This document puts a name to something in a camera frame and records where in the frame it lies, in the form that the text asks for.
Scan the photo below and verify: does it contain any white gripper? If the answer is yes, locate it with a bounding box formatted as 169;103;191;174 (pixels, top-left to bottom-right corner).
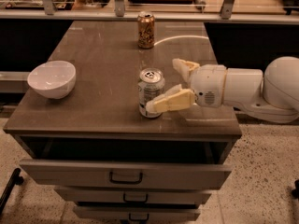
146;58;227;113

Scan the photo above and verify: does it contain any silver green 7up can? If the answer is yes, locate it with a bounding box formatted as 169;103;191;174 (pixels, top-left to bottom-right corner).
138;68;165;119

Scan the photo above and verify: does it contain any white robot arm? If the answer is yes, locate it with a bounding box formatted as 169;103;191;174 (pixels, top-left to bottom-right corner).
146;56;299;123

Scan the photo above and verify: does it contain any brown gold soda can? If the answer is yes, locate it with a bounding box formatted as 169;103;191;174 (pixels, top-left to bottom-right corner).
137;11;155;49

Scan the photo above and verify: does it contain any white bowl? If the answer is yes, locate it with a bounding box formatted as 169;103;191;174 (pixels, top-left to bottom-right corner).
27;61;76;99

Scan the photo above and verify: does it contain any grey drawer cabinet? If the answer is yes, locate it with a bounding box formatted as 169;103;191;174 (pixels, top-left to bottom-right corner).
5;21;241;210

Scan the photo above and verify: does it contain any black caster right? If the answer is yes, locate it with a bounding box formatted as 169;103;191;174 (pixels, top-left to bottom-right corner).
292;179;299;199

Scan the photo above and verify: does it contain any black chair leg left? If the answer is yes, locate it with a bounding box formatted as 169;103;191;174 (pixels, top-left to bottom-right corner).
0;168;24;215

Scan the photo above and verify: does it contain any bottom drawer with handle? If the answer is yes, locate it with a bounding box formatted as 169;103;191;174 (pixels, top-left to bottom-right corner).
73;206;200;221

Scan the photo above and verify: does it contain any drawer with handle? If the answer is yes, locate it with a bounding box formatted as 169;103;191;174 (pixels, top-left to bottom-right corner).
54;186;212;205
73;206;200;221
20;159;232;190

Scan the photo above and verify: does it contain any metal railing frame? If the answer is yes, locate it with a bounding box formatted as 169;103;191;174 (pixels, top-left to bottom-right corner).
0;0;299;25

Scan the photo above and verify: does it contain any middle drawer with handle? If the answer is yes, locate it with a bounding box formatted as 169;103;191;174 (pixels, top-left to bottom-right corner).
54;186;212;205

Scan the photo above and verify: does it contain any top drawer with handle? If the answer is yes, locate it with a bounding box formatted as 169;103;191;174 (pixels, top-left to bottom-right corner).
20;159;232;190

